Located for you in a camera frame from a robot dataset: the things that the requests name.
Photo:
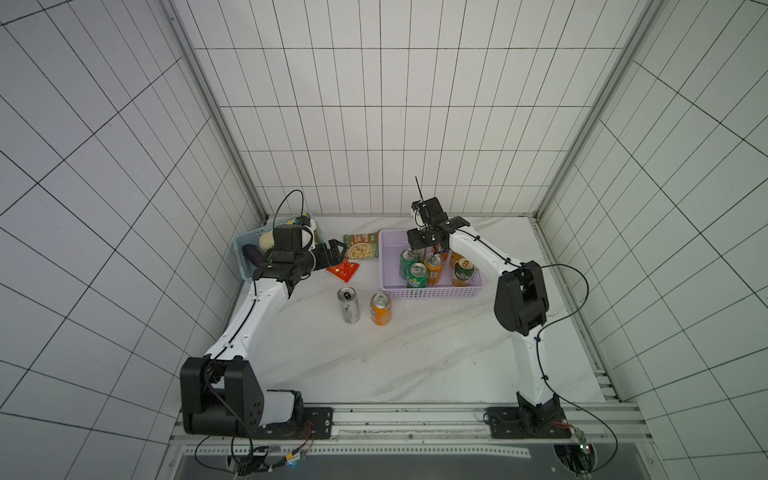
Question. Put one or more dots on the green Sprite can front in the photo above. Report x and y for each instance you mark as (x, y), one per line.
(417, 275)

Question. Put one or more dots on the green lettuce cabbage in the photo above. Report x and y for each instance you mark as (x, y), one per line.
(266, 241)

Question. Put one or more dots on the blue plastic basket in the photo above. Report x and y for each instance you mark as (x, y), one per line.
(246, 267)

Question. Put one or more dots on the silver white drink can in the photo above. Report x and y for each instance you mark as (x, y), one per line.
(348, 300)

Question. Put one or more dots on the aluminium mounting rail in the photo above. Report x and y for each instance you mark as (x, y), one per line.
(437, 428)

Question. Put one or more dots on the orange gold can right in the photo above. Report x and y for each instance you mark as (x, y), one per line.
(455, 257)

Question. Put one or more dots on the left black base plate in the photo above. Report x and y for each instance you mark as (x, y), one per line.
(313, 423)

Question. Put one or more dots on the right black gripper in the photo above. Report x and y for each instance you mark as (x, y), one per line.
(427, 237)

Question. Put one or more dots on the green sprite can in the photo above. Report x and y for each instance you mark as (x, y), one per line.
(407, 258)
(417, 275)

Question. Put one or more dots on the green Sprite can rear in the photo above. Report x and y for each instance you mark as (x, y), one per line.
(407, 258)

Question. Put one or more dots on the green soup mix packet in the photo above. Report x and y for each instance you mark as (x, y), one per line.
(362, 246)

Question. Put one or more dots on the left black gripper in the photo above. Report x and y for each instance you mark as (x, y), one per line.
(325, 260)

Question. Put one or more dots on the yellow napa cabbage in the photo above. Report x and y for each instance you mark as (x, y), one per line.
(307, 234)

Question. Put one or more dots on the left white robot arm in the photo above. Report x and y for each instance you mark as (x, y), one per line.
(220, 393)

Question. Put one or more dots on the purple eggplant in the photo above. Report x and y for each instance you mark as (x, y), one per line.
(253, 255)

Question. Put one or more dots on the green gold can right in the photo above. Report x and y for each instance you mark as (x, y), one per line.
(463, 272)

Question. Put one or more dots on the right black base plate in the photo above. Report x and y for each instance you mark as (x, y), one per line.
(528, 421)

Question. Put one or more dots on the red snack packet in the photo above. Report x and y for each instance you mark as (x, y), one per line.
(345, 270)

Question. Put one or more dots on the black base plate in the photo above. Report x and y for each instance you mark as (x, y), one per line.
(528, 421)
(313, 423)

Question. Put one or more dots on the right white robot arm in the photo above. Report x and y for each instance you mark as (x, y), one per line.
(520, 306)

